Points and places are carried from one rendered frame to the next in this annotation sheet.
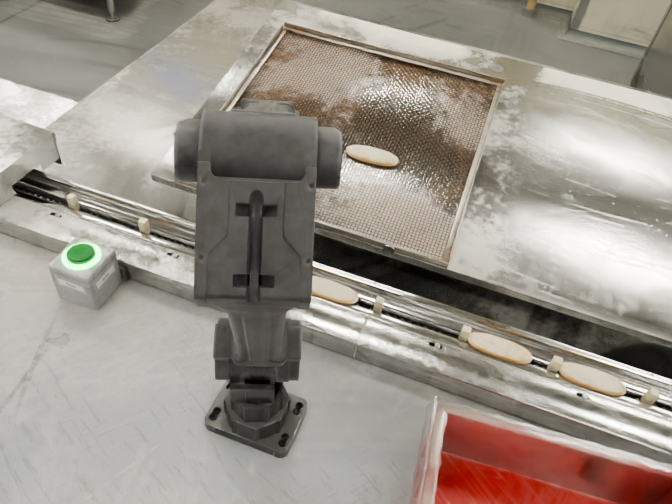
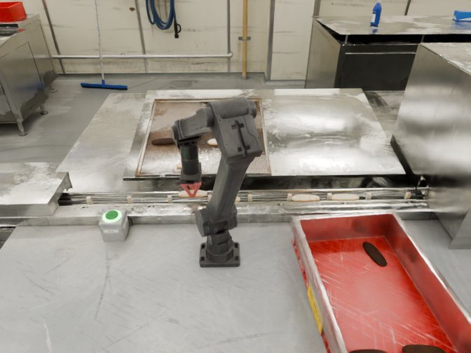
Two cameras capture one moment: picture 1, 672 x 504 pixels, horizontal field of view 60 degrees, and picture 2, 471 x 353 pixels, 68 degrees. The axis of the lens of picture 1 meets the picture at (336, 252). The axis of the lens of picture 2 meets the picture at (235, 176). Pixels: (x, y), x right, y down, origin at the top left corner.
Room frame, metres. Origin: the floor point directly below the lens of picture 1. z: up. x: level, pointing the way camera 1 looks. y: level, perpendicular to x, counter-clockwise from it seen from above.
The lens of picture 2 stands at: (-0.32, 0.21, 1.63)
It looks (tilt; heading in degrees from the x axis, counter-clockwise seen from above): 35 degrees down; 345
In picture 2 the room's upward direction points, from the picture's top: straight up
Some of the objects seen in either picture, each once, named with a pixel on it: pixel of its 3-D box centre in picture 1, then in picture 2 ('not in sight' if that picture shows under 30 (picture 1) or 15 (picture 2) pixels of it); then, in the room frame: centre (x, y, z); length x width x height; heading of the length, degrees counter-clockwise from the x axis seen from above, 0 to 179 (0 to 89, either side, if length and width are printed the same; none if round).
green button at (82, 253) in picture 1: (81, 255); (111, 216); (0.57, 0.38, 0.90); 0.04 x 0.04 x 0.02
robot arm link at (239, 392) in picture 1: (254, 355); (214, 223); (0.42, 0.08, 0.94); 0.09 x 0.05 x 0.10; 9
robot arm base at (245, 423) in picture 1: (257, 401); (219, 246); (0.40, 0.07, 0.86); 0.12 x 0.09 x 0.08; 77
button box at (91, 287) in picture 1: (89, 279); (115, 228); (0.58, 0.38, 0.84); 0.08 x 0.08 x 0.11; 77
